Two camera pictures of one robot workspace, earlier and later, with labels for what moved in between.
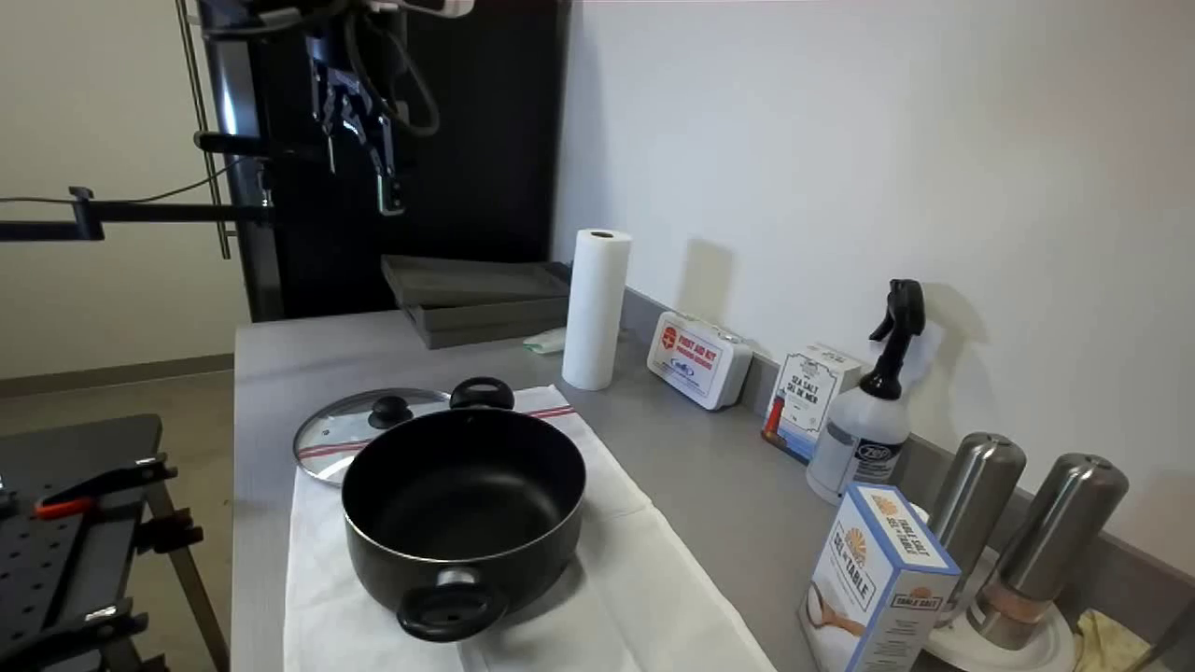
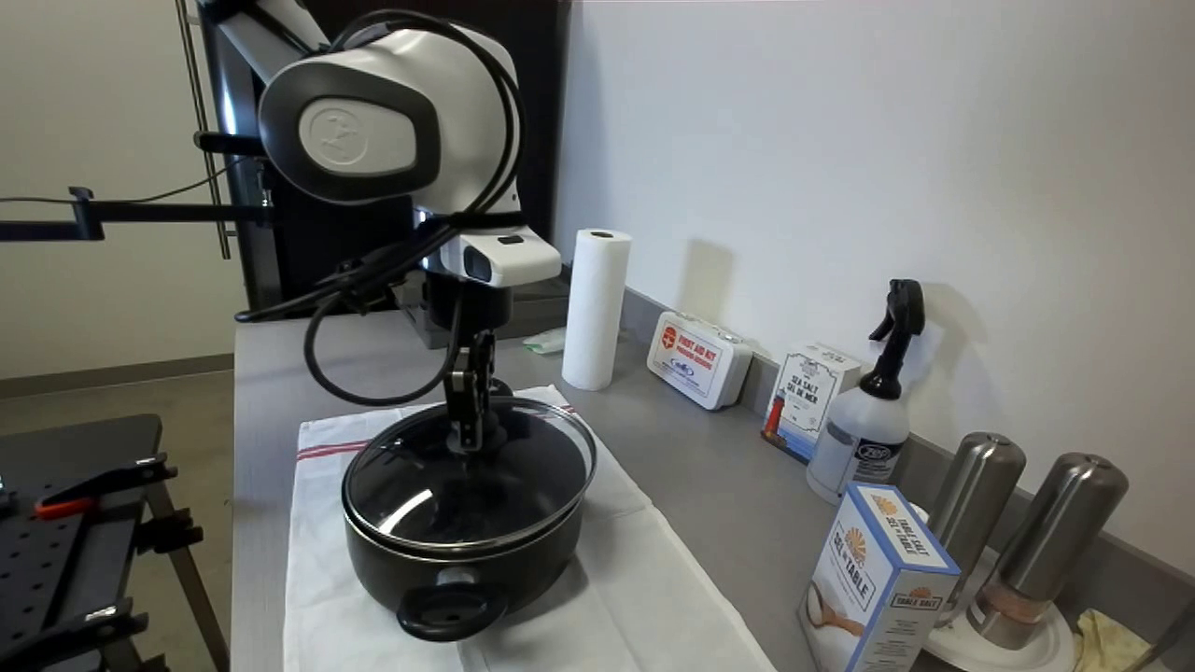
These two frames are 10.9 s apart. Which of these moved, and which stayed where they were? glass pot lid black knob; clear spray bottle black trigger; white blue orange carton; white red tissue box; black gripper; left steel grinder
Moved: glass pot lid black knob; black gripper
Stayed: left steel grinder; white blue orange carton; clear spray bottle black trigger; white red tissue box
